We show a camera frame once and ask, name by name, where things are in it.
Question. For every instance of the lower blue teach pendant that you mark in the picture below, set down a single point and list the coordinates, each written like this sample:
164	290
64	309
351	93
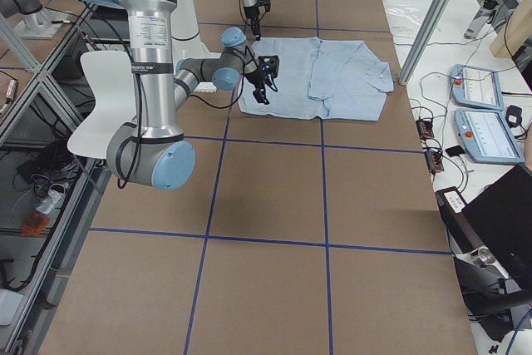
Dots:
486	137

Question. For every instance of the upper blue teach pendant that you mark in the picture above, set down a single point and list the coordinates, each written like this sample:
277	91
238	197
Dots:
476	87

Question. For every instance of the light blue collared shirt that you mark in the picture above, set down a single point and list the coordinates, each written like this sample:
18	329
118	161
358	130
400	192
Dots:
322	78

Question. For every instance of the aluminium frame post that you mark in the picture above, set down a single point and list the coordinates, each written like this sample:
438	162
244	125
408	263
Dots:
454	13

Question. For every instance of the blue teach pendant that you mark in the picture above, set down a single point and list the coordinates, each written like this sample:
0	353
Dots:
476	87
486	137

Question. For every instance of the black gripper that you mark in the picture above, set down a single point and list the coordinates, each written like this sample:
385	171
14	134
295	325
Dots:
252	20
255	78

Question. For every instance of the black laptop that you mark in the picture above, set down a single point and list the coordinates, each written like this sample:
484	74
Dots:
499	218

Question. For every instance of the clear plastic bag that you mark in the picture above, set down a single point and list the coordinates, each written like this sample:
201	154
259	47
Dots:
404	21

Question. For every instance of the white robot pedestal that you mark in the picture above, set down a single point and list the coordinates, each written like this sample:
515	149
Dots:
185	37

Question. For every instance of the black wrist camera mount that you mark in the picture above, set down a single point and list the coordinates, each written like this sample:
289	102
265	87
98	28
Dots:
269	66
265	5

